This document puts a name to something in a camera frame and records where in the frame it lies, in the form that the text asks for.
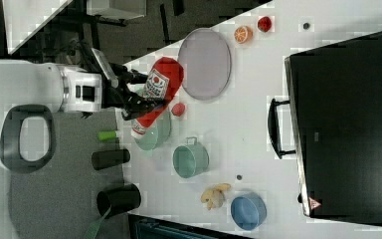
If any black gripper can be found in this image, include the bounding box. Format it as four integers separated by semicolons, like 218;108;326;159
101;63;165;120

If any small red round toy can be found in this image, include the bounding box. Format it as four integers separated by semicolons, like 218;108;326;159
171;103;186;117

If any green perforated colander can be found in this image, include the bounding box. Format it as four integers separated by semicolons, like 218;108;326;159
135;110;171;150

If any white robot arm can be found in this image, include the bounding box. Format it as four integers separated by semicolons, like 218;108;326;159
0;59;165;173

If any teal metal mug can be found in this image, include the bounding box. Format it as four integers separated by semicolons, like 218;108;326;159
172;136;209;178

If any black cup near edge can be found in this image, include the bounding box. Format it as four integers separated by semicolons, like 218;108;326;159
96;184;141;218

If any red plush ketchup bottle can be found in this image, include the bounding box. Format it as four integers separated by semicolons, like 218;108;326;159
131;57;184;138

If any orange slice toy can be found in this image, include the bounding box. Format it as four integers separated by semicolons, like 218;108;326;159
234;26;253;44

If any red strawberry toy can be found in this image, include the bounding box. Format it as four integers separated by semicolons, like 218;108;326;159
258;16;273;33

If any green marker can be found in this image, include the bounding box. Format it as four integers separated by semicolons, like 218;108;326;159
97;130;117;141

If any oven door handle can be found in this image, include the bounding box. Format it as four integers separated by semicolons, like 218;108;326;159
268;99;296;159

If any lilac oval plate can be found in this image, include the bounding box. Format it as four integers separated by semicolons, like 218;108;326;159
178;28;232;101

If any black toaster oven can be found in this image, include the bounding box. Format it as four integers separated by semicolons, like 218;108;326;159
285;31;382;226

